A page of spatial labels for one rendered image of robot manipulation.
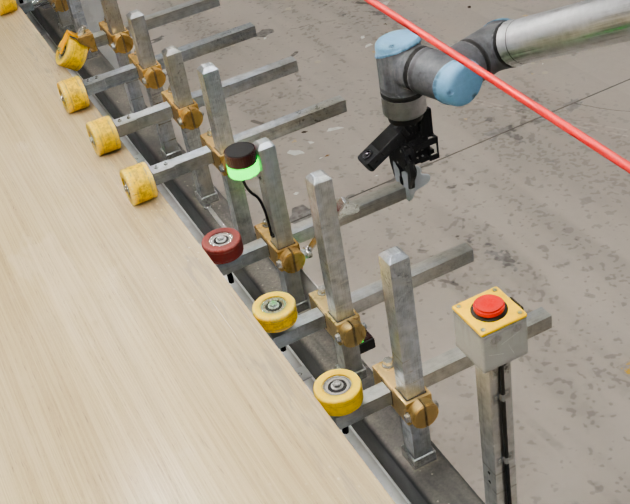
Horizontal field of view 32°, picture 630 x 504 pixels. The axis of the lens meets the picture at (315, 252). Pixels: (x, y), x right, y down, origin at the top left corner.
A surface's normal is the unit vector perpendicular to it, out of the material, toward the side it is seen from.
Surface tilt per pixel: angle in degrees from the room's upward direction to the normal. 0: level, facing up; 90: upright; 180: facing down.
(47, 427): 0
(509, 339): 90
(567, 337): 0
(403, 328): 90
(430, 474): 0
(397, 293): 90
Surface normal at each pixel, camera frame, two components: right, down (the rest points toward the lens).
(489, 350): 0.44, 0.49
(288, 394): -0.14, -0.79
